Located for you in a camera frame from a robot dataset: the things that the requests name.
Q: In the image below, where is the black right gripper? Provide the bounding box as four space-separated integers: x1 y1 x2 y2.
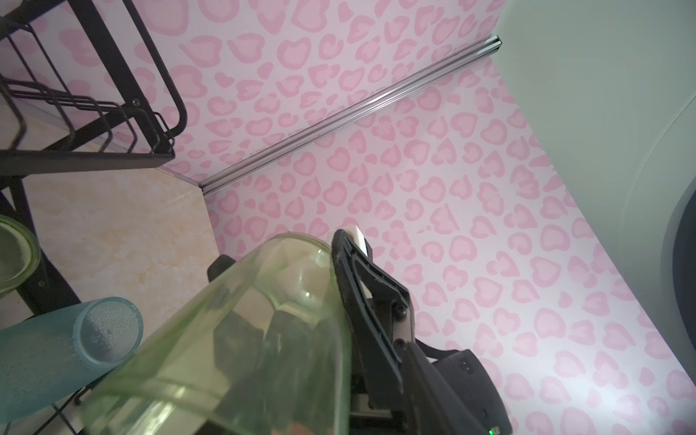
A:
332 229 424 434

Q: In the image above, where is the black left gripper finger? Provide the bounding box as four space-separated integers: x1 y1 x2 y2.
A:
401 343 489 434

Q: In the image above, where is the teal clear cup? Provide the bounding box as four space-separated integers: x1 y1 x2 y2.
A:
1 297 143 424

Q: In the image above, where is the yellow-green clear cup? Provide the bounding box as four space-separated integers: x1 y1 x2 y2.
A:
0 215 41 297

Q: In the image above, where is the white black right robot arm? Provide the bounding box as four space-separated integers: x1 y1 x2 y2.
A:
332 228 513 434

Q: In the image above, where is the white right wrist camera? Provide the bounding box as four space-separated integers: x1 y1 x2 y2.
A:
344 225 371 257

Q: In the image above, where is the aluminium corner frame right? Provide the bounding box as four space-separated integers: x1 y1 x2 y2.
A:
199 36 502 195

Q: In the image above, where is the black wire dish rack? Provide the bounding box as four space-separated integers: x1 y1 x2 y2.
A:
1 1 188 316

